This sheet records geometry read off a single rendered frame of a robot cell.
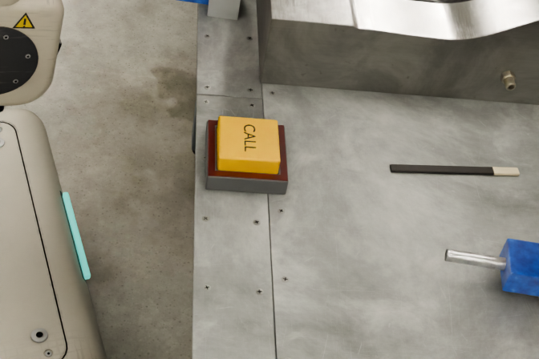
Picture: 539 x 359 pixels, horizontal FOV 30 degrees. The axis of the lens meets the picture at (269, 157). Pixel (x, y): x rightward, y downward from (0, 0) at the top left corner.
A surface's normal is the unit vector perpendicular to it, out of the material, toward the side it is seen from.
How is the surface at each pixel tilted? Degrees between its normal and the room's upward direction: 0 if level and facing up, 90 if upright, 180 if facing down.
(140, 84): 0
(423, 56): 90
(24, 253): 0
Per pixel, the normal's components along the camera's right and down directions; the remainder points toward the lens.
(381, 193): 0.14, -0.70
